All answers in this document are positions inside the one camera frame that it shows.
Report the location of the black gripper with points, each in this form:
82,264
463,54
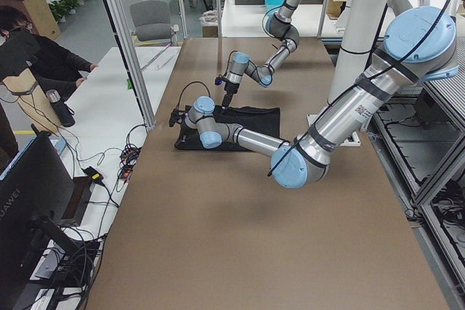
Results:
230,88

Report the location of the black graphic t-shirt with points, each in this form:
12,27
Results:
262,120

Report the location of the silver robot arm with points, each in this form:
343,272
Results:
279,26
387,44

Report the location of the grey office chair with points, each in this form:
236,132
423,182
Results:
152,21

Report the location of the black thermos bottle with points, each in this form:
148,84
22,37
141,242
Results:
61,109

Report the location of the person in black sweater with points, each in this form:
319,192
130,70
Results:
53,66

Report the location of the black huawei monitor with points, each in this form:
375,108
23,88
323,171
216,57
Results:
37,185

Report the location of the brown cardboard box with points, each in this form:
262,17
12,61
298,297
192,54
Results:
39,14

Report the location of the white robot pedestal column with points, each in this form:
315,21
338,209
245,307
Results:
361,31

